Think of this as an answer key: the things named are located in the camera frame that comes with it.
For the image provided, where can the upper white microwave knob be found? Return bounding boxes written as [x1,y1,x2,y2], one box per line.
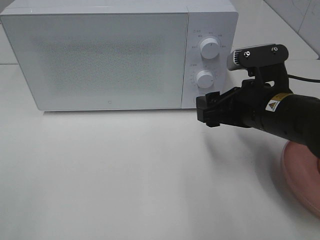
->
[199,36,220,60]

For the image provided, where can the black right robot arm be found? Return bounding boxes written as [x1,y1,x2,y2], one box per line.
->
[196,79,320,157]

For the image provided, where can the lower white microwave knob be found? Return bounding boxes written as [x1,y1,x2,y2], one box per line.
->
[196,70,214,89]

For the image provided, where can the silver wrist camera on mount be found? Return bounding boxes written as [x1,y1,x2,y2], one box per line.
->
[226,43,289,84]

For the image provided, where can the white microwave door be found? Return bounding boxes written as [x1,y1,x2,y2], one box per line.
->
[1,13,188,111]

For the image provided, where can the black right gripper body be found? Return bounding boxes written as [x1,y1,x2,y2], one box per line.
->
[214,79,272,128]

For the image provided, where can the white microwave oven body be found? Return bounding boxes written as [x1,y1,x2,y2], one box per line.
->
[0,0,239,109]

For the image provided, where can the pink round plate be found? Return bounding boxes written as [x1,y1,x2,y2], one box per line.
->
[280,141,320,217]

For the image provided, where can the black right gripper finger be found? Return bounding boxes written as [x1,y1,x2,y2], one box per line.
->
[196,96,220,128]
[205,91,220,103]

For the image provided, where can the white microwave knob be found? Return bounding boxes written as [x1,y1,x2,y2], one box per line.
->
[199,36,220,60]
[196,70,214,89]

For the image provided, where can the black camera cable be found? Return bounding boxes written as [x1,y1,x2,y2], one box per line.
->
[286,74,320,83]

